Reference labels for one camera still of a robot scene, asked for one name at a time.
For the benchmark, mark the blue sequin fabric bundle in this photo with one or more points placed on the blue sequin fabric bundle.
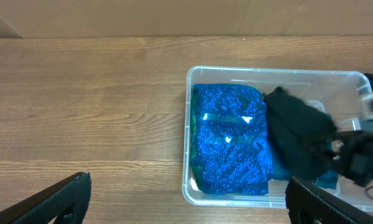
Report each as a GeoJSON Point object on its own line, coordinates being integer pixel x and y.
{"type": "Point", "coordinates": [230, 150]}

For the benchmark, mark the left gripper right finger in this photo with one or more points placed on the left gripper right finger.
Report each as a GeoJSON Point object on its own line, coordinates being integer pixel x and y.
{"type": "Point", "coordinates": [309, 204]}

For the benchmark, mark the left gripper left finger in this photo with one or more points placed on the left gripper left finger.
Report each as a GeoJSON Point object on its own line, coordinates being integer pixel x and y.
{"type": "Point", "coordinates": [67, 201]}

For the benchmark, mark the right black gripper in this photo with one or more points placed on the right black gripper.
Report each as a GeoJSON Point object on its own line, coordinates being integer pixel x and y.
{"type": "Point", "coordinates": [354, 160]}

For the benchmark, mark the black garment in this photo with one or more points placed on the black garment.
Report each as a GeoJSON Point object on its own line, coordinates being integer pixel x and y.
{"type": "Point", "coordinates": [289, 108]}

